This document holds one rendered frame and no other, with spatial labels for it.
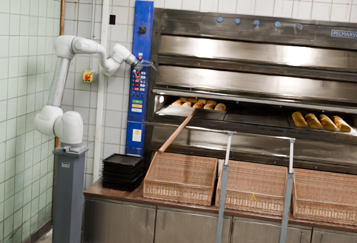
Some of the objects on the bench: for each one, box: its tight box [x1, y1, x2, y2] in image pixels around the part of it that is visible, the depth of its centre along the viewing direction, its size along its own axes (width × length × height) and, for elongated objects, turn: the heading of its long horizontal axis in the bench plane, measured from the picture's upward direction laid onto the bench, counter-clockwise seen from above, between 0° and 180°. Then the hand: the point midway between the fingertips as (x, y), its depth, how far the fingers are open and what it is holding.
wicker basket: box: [215, 160, 288, 216], centre depth 402 cm, size 49×56×28 cm
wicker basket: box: [142, 152, 218, 206], centre depth 411 cm, size 49×56×28 cm
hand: (151, 76), depth 419 cm, fingers open, 13 cm apart
